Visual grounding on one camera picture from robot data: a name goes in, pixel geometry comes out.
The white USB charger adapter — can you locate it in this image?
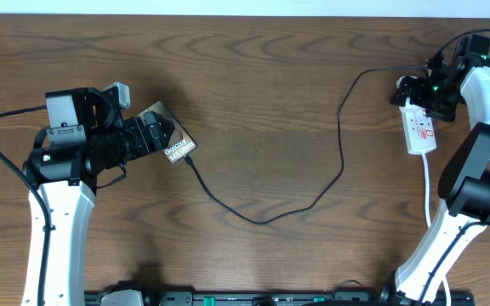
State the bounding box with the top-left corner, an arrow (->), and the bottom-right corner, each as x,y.
396,76 -> 406,88

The Galaxy smartphone bronze screen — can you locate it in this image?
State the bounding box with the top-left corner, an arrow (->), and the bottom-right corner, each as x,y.
139,101 -> 197,164

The white power strip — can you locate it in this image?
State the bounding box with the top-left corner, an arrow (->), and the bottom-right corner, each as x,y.
399,105 -> 436,156

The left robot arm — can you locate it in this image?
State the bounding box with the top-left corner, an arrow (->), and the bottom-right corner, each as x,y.
21,82 -> 176,305

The black charging cable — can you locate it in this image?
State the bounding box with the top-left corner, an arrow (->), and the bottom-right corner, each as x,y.
183,65 -> 431,226

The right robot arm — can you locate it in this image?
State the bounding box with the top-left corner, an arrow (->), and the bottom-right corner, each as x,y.
379,29 -> 490,305

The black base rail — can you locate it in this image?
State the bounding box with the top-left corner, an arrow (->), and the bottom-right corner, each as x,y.
83,280 -> 476,306

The white power strip cord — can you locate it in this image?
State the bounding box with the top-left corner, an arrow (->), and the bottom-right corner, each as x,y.
420,153 -> 453,306

